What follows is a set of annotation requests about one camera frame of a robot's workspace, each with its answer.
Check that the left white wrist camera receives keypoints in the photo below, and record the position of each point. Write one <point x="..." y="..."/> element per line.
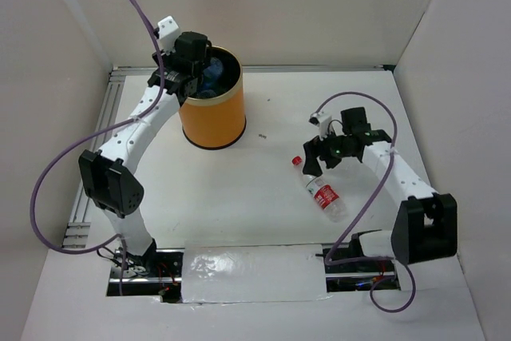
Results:
<point x="166" y="32"/>

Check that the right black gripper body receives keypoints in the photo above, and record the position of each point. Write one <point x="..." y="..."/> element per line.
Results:
<point x="334" y="149"/>

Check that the blue label clear bottle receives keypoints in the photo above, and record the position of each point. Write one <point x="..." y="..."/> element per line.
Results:
<point x="211" y="87"/>

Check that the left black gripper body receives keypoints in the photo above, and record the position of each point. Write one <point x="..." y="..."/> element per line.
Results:
<point x="200" y="76"/>

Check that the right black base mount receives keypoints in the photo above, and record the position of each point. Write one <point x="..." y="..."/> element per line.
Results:
<point x="361" y="276"/>

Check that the white taped sheet front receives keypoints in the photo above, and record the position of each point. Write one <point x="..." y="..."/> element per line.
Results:
<point x="259" y="274"/>

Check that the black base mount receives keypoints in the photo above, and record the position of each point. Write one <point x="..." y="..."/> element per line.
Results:
<point x="163" y="281"/>
<point x="361" y="276"/>

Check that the red label clear bottle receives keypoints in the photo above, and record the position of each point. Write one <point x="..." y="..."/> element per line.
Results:
<point x="323" y="194"/>

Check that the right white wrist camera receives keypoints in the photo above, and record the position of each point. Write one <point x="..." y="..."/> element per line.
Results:
<point x="321" y="121"/>

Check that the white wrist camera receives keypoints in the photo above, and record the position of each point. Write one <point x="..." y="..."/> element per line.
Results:
<point x="321" y="121"/>
<point x="166" y="32"/>

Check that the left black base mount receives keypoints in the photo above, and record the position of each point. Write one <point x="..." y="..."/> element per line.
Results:
<point x="163" y="281"/>

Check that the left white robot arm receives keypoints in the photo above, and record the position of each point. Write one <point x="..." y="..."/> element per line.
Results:
<point x="108" y="174"/>

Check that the orange cylindrical bin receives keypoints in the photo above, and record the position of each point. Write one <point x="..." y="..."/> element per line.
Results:
<point x="220" y="121"/>

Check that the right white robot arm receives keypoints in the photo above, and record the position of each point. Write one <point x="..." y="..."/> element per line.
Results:
<point x="425" y="221"/>

